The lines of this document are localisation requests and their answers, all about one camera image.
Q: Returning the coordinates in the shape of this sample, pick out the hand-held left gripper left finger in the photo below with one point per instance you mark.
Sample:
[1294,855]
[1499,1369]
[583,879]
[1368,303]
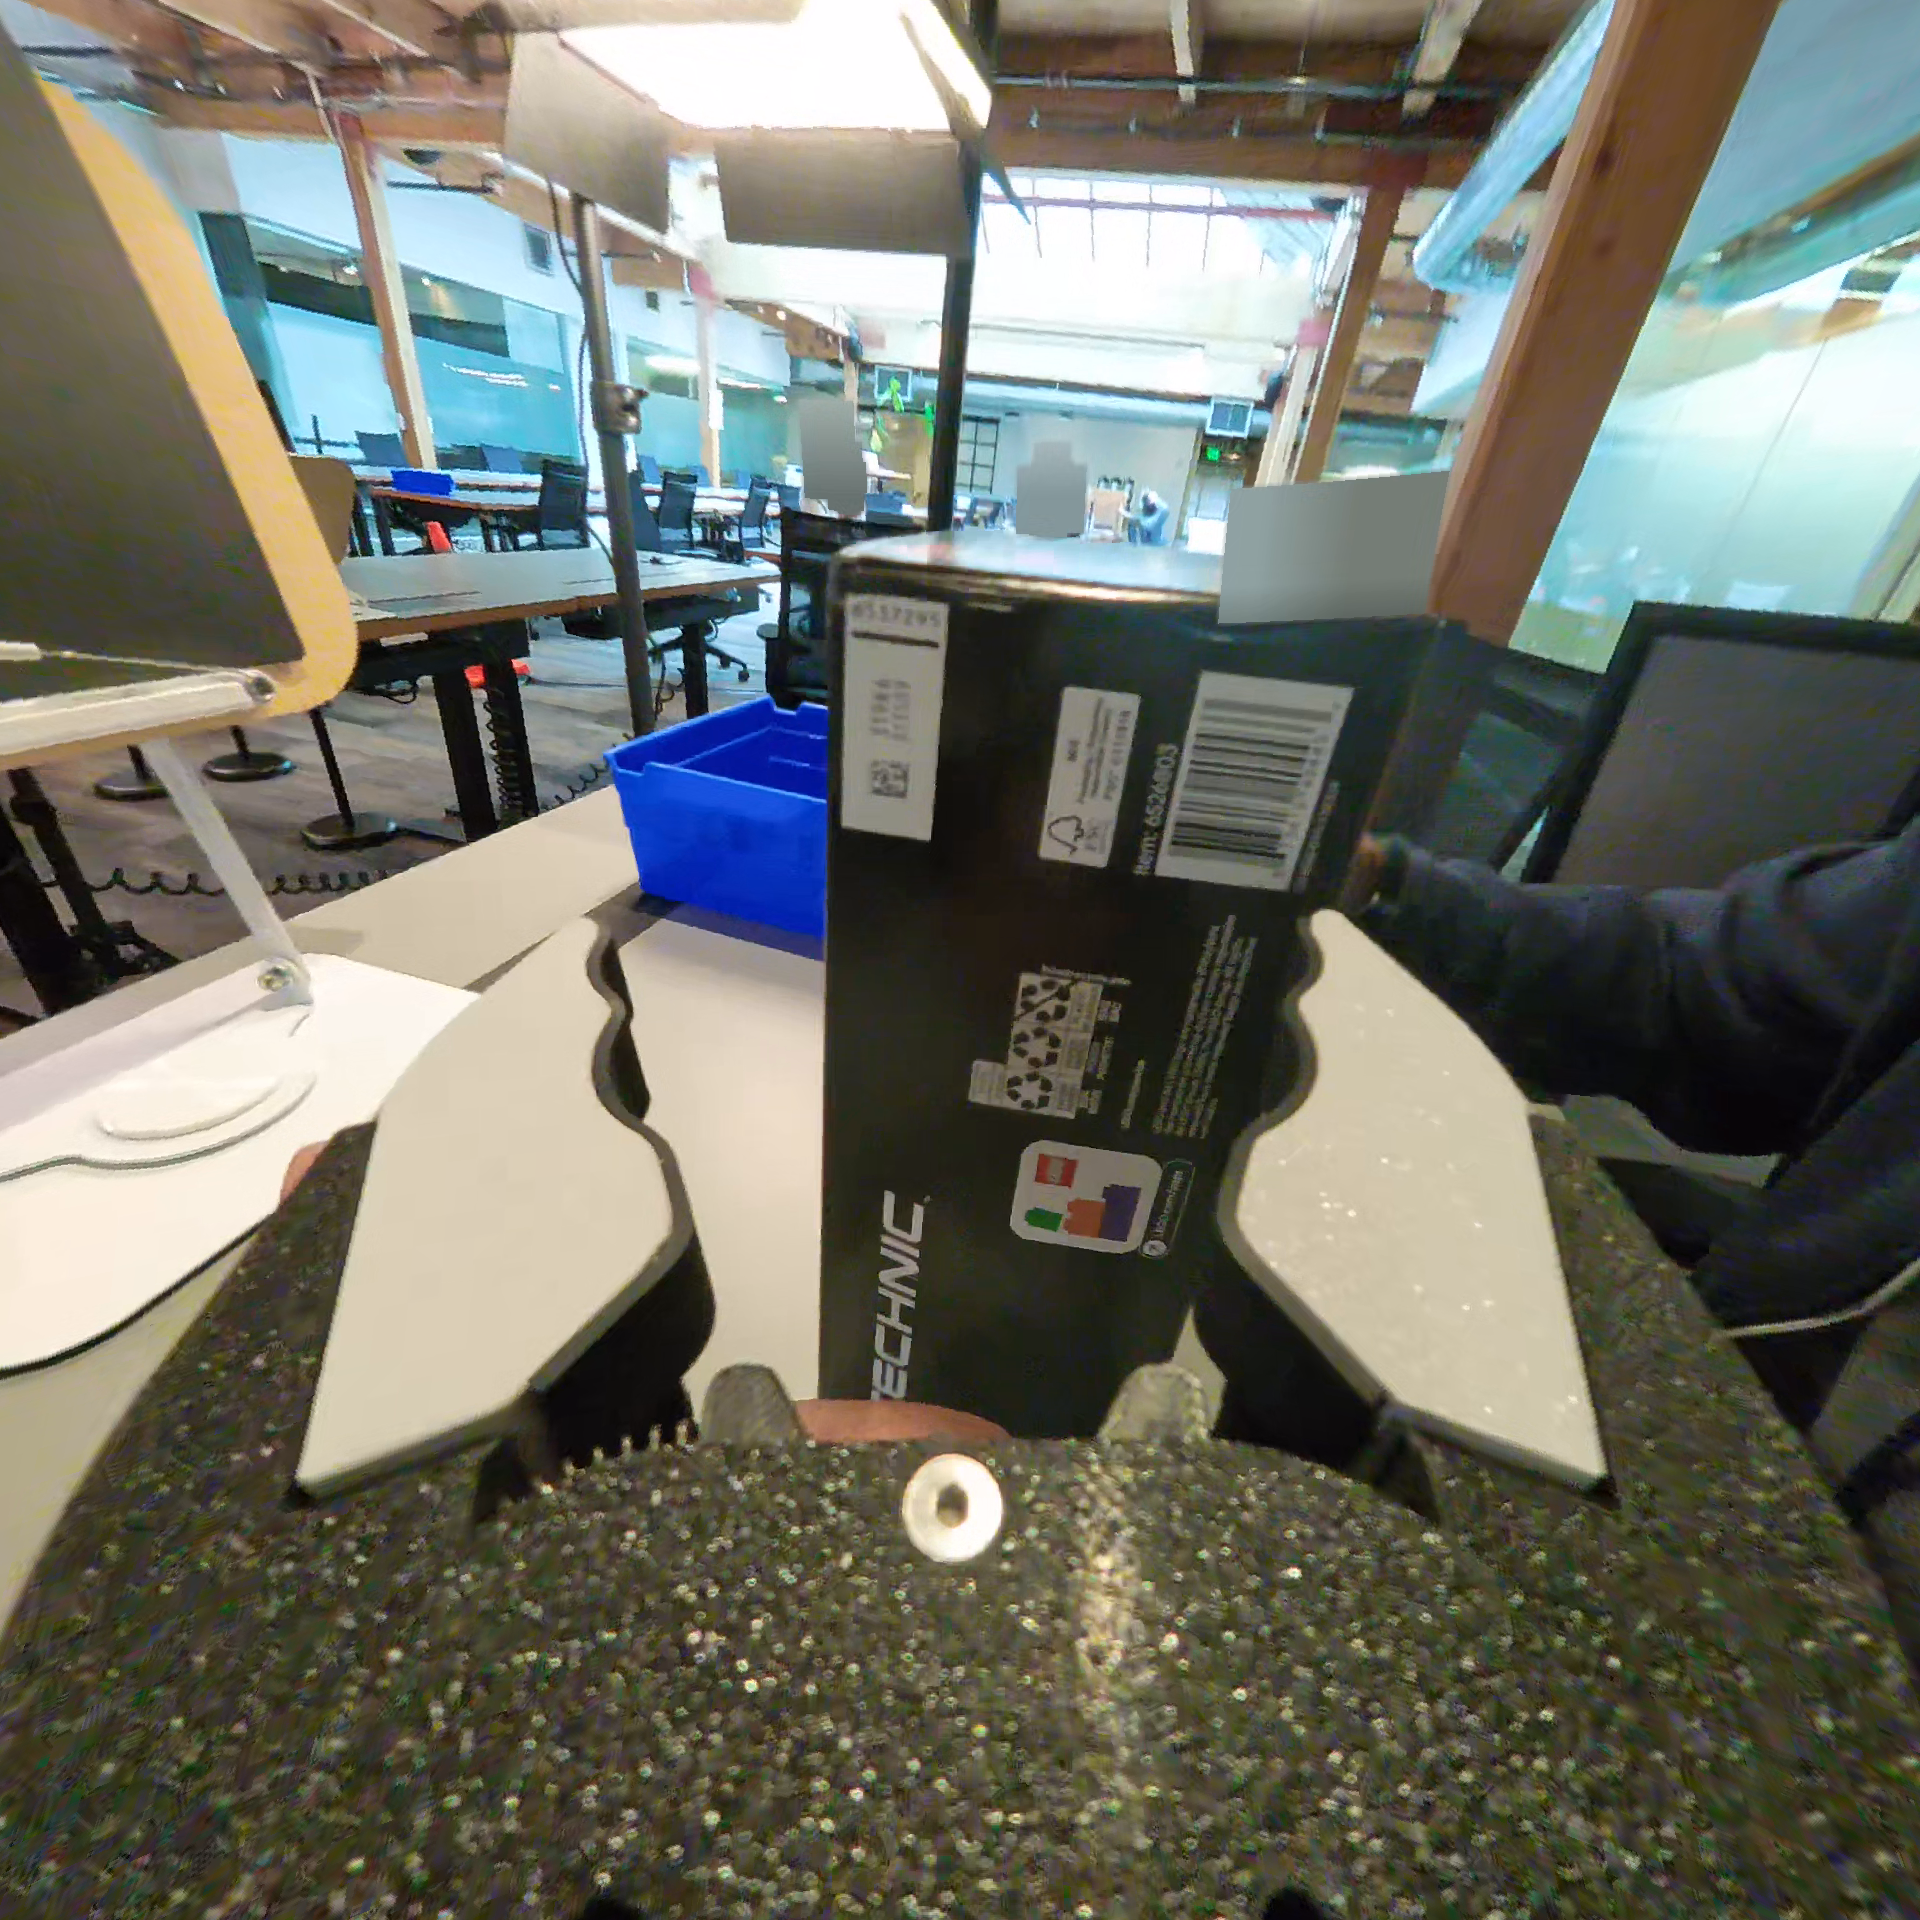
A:
[494,1230]

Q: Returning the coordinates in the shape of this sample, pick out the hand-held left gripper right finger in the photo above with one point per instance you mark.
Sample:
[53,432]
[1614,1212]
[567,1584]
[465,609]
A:
[1410,1230]

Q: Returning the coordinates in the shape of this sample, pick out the black toy brick box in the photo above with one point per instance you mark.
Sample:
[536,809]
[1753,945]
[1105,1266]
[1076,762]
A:
[1021,841]

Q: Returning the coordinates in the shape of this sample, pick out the person's right forearm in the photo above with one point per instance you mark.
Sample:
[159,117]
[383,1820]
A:
[1651,991]

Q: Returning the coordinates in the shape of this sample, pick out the grey desk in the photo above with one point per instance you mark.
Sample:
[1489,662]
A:
[734,1080]

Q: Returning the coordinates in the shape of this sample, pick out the person's right hand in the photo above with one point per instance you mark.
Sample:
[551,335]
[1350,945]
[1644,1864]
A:
[1364,879]

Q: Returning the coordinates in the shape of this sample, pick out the blue plastic bin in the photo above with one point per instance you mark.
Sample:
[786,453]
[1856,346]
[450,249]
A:
[721,825]

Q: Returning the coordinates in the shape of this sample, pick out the black framed panel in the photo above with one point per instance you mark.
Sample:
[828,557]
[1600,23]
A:
[1741,750]

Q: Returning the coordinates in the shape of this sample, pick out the long office table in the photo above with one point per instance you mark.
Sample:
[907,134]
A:
[524,584]

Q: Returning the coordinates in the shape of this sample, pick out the black office chair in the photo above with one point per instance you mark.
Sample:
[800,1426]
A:
[802,600]

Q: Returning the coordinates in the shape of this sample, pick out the grey light stand pole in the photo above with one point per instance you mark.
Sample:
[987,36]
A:
[615,450]

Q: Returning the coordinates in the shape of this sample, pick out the black board with wooden rim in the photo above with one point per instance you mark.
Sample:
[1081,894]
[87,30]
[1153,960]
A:
[120,450]

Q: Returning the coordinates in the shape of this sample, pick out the black pole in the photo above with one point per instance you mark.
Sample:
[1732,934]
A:
[953,374]

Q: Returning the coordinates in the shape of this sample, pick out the studio light panel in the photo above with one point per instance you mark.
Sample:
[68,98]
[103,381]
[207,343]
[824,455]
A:
[751,91]

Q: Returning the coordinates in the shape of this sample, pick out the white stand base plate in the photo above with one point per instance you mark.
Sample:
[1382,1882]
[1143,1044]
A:
[375,1080]

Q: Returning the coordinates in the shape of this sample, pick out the wooden post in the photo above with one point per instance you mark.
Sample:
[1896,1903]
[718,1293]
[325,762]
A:
[1591,300]

